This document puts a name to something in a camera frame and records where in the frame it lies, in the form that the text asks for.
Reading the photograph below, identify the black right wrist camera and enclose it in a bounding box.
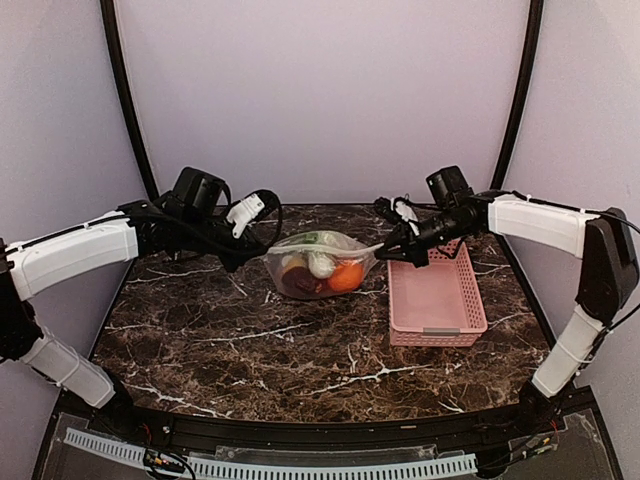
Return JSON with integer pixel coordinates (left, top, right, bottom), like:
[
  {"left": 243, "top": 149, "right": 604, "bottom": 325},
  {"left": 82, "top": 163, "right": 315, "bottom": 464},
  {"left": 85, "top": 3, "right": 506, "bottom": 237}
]
[{"left": 426, "top": 166, "right": 474, "bottom": 210}]

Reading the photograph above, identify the white toy radish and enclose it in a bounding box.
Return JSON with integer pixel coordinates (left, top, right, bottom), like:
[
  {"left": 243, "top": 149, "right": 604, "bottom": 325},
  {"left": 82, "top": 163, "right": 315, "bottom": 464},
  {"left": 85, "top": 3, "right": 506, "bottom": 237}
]
[{"left": 307, "top": 252, "right": 336, "bottom": 279}]

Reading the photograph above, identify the orange toy fruit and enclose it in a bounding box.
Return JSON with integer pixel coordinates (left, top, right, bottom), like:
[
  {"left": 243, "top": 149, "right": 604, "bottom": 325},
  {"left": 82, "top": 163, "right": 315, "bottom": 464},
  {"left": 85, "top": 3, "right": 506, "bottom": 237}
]
[{"left": 327, "top": 263, "right": 365, "bottom": 293}]

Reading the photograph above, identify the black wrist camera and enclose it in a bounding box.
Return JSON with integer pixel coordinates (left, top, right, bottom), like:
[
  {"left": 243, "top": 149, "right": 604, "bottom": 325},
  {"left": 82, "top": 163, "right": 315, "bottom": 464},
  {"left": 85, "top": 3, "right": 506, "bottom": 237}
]
[
  {"left": 426, "top": 166, "right": 474, "bottom": 210},
  {"left": 166, "top": 167, "right": 231, "bottom": 223}
]

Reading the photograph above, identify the dark purple toy onion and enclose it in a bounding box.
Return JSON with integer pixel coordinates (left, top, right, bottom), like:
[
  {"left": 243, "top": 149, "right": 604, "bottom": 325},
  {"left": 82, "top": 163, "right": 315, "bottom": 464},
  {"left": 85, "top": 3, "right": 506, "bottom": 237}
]
[{"left": 281, "top": 266, "right": 326, "bottom": 298}]

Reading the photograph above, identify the black frame post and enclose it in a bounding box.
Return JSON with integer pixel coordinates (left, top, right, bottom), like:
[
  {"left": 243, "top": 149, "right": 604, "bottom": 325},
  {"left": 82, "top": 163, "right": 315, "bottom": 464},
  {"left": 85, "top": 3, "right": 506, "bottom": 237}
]
[
  {"left": 490, "top": 0, "right": 545, "bottom": 189},
  {"left": 99, "top": 0, "right": 159, "bottom": 200}
]

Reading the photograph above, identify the black left frame post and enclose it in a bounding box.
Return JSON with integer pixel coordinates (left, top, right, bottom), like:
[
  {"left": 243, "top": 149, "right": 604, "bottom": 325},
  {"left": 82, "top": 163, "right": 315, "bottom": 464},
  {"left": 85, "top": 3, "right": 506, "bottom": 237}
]
[{"left": 99, "top": 0, "right": 159, "bottom": 200}]

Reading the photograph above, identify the yellow toy pear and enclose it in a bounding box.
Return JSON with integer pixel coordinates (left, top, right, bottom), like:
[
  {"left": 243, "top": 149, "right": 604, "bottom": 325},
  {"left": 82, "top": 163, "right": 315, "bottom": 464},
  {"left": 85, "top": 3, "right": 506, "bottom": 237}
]
[{"left": 286, "top": 255, "right": 306, "bottom": 268}]

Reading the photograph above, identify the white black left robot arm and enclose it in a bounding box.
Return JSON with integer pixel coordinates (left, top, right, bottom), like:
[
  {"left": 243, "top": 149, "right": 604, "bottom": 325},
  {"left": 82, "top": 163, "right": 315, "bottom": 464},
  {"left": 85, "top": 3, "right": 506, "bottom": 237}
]
[{"left": 1, "top": 193, "right": 281, "bottom": 436}]

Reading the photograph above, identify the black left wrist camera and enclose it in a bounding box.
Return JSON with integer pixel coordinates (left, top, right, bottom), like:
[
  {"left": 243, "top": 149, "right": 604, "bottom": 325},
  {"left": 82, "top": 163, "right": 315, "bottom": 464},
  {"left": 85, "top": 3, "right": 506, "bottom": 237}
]
[{"left": 166, "top": 167, "right": 231, "bottom": 223}]

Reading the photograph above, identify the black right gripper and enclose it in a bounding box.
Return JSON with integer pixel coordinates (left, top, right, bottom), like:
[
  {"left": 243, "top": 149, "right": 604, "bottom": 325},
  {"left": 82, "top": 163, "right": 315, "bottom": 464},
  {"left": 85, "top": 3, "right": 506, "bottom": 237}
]
[{"left": 375, "top": 207, "right": 472, "bottom": 266}]

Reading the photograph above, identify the green toy leaf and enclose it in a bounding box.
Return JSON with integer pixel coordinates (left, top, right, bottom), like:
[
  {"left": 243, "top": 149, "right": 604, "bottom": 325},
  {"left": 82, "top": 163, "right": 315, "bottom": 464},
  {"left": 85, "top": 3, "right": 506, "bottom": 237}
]
[{"left": 303, "top": 232, "right": 322, "bottom": 243}]

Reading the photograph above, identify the clear zip top bag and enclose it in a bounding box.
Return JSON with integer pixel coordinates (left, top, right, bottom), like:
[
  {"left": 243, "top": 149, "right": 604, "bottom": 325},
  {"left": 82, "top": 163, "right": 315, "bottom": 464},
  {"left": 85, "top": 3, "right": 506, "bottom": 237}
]
[{"left": 263, "top": 230, "right": 381, "bottom": 301}]

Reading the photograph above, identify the black front mounting rail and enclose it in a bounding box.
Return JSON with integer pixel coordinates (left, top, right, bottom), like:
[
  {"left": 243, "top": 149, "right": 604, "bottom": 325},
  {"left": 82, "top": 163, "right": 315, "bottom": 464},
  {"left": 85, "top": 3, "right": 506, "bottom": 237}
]
[{"left": 54, "top": 387, "right": 606, "bottom": 465}]

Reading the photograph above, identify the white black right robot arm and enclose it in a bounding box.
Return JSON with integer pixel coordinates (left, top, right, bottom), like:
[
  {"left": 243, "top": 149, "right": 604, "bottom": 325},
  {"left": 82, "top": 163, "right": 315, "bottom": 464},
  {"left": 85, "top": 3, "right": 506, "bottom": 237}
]
[{"left": 374, "top": 190, "right": 639, "bottom": 399}]

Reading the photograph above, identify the pink perforated plastic basket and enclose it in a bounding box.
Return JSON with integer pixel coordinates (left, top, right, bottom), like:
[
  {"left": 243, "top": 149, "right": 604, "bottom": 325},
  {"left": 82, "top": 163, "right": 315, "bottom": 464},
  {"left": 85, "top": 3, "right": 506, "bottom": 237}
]
[{"left": 387, "top": 240, "right": 488, "bottom": 347}]

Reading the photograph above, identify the black right frame post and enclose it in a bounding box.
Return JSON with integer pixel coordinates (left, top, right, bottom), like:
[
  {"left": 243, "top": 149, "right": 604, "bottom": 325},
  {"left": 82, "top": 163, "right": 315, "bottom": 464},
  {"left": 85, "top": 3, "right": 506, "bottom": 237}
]
[{"left": 490, "top": 0, "right": 545, "bottom": 189}]

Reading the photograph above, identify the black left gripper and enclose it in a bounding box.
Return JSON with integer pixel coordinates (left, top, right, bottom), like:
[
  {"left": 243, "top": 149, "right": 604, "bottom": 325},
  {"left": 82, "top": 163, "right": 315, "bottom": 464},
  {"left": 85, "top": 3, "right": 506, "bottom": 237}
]
[{"left": 181, "top": 209, "right": 269, "bottom": 272}]

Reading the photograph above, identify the grey slotted cable duct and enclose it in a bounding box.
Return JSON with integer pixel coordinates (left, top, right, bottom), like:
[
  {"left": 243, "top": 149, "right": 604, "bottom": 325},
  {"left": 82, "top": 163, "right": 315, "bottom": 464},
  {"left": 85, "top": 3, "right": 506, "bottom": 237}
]
[{"left": 64, "top": 427, "right": 478, "bottom": 479}]

